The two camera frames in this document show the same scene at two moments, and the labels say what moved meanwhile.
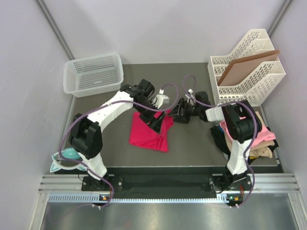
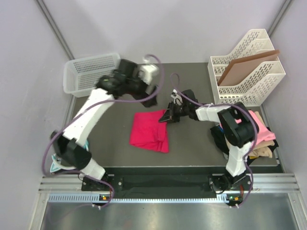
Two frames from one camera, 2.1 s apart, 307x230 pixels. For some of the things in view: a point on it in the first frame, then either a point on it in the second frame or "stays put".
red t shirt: (142, 134) stays put
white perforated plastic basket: (87, 76) stays put
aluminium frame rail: (267, 182) stays put
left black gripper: (155, 124) → (144, 94)
